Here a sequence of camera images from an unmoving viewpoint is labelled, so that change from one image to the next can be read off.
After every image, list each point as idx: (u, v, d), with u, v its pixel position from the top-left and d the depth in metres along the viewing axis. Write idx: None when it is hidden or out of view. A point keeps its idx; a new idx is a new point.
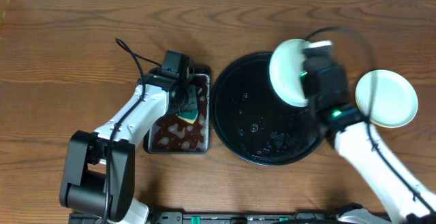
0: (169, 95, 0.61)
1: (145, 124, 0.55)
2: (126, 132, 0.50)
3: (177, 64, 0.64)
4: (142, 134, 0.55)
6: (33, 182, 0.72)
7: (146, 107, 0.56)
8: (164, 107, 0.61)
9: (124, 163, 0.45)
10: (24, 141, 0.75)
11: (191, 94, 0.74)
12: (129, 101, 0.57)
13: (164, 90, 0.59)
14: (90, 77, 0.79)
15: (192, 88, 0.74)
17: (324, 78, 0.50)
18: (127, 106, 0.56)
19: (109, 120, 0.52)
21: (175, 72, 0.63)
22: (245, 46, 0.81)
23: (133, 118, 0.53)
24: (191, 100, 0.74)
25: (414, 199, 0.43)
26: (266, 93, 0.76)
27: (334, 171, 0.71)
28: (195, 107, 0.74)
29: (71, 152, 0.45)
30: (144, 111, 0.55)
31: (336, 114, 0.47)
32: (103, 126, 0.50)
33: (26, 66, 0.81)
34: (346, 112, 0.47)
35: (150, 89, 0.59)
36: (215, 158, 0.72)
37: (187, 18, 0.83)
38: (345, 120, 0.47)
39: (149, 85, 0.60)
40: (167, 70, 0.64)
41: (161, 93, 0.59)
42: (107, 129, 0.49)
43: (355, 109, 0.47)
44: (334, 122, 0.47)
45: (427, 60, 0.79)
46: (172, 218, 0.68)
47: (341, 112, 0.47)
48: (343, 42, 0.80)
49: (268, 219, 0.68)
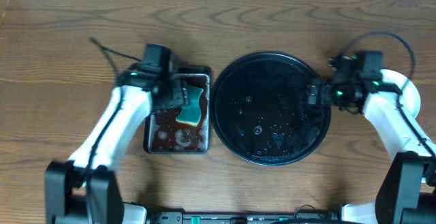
0: (152, 91, 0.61)
1: (126, 135, 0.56)
2: (106, 152, 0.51)
3: (158, 59, 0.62)
4: (125, 146, 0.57)
6: (33, 182, 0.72)
7: (125, 119, 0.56)
8: (148, 107, 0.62)
9: (104, 190, 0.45)
10: (24, 141, 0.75)
11: (176, 90, 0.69)
12: (105, 112, 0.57)
13: (144, 90, 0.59)
14: (90, 77, 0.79)
15: (176, 83, 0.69)
17: (371, 59, 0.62)
18: (103, 120, 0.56)
19: (86, 141, 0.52)
21: (156, 67, 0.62)
22: (245, 46, 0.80)
23: (112, 134, 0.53)
24: (176, 95, 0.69)
25: (419, 143, 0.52)
26: (266, 93, 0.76)
27: (334, 172, 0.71)
28: (182, 103, 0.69)
29: (49, 185, 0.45)
30: (122, 124, 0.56)
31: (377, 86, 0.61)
32: (82, 150, 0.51)
33: (26, 66, 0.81)
34: (381, 85, 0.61)
35: (129, 92, 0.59)
36: (215, 158, 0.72)
37: (187, 18, 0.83)
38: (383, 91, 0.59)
39: (127, 87, 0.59)
40: (148, 65, 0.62)
41: (140, 94, 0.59)
42: (84, 154, 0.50)
43: (391, 88, 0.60)
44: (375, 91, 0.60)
45: (427, 60, 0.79)
46: (172, 218, 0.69)
47: (379, 84, 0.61)
48: (343, 41, 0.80)
49: (268, 219, 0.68)
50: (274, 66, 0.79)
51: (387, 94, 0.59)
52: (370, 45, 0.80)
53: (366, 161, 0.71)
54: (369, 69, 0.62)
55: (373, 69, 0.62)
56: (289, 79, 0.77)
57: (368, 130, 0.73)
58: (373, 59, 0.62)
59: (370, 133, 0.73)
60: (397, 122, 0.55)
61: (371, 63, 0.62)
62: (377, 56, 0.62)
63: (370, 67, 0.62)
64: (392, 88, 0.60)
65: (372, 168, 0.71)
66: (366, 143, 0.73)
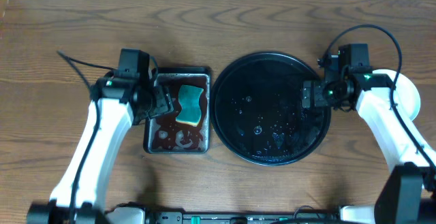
0: (131, 99, 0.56)
1: (110, 160, 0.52)
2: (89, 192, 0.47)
3: (136, 62, 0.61)
4: (110, 168, 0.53)
6: (33, 182, 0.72)
7: (107, 144, 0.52)
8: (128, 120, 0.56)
9: None
10: (24, 141, 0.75)
11: (159, 97, 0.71)
12: (85, 134, 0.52)
13: (122, 102, 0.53)
14: (90, 77, 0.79)
15: (158, 89, 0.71)
17: (355, 52, 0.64)
18: (82, 146, 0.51)
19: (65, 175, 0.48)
21: (134, 73, 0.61)
22: (245, 45, 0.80)
23: (92, 165, 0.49)
24: (160, 103, 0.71)
25: (417, 151, 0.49)
26: (266, 93, 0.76)
27: (334, 172, 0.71)
28: (167, 109, 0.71)
29: None
30: (105, 149, 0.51)
31: (368, 78, 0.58)
32: (62, 188, 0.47)
33: (26, 66, 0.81)
34: (372, 77, 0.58)
35: (105, 108, 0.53)
36: (215, 158, 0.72)
37: (187, 18, 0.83)
38: (374, 84, 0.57)
39: (102, 100, 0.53)
40: (125, 71, 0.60)
41: (120, 109, 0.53)
42: (65, 193, 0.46)
43: (381, 80, 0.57)
44: (365, 83, 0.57)
45: (427, 60, 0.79)
46: (172, 218, 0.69)
47: (370, 77, 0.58)
48: (343, 41, 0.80)
49: (268, 219, 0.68)
50: (274, 66, 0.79)
51: (379, 90, 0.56)
52: (370, 45, 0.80)
53: (366, 161, 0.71)
54: (355, 61, 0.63)
55: (360, 62, 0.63)
56: (289, 79, 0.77)
57: (368, 130, 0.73)
58: (358, 52, 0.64)
59: (370, 133, 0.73)
60: (393, 127, 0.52)
61: (356, 55, 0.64)
62: (362, 48, 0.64)
63: (356, 60, 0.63)
64: (384, 81, 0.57)
65: (372, 168, 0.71)
66: (366, 142, 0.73)
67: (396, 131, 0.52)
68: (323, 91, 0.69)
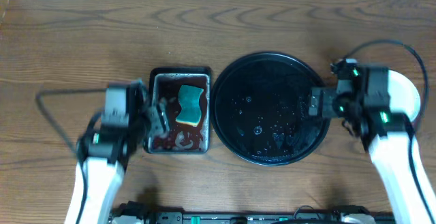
0: (121, 154, 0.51)
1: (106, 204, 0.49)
2: None
3: (124, 101, 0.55)
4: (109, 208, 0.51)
6: (33, 182, 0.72)
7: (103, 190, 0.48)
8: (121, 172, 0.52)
9: None
10: (24, 141, 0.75)
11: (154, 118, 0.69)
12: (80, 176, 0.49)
13: (111, 163, 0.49)
14: (90, 78, 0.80)
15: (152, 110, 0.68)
17: (375, 79, 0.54)
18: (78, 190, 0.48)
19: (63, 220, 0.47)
21: (122, 119, 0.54)
22: (245, 46, 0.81)
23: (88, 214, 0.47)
24: (155, 124, 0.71)
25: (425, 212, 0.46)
26: (266, 94, 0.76)
27: (334, 172, 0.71)
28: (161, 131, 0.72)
29: None
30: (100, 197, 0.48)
31: (385, 120, 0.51)
32: None
33: (26, 67, 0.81)
34: (390, 118, 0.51)
35: (93, 162, 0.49)
36: (215, 158, 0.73)
37: (187, 18, 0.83)
38: (390, 126, 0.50)
39: (90, 156, 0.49)
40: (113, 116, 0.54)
41: (107, 170, 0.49)
42: None
43: (400, 123, 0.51)
44: (381, 125, 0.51)
45: (426, 61, 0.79)
46: (172, 218, 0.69)
47: (387, 117, 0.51)
48: (342, 42, 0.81)
49: (268, 219, 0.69)
50: (274, 66, 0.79)
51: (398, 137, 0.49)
52: (369, 45, 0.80)
53: (365, 161, 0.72)
54: (375, 90, 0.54)
55: (379, 90, 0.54)
56: (289, 79, 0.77)
57: None
58: (379, 77, 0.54)
59: None
60: (402, 181, 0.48)
61: (375, 82, 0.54)
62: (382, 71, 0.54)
63: (375, 89, 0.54)
64: (403, 123, 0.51)
65: (372, 169, 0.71)
66: None
67: (408, 185, 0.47)
68: (336, 103, 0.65)
